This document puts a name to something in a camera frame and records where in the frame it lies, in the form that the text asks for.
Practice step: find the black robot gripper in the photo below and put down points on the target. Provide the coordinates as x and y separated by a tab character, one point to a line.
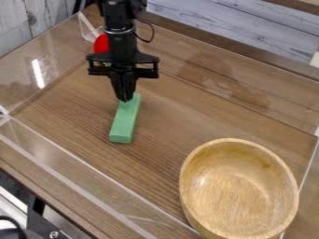
122	59

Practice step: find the green rectangular block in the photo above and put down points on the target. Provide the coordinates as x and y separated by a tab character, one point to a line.
122	124

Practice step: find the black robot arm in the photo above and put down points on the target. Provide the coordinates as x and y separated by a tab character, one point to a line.
118	14

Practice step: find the brown wooden bowl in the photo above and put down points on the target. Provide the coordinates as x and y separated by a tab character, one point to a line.
237	191

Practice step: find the red toy strawberry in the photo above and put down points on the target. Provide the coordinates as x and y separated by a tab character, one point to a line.
100	45

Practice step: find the clear acrylic tray enclosure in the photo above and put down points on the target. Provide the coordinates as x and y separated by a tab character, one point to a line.
117	189

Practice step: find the black metal table frame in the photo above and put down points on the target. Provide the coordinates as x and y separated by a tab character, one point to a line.
38	224

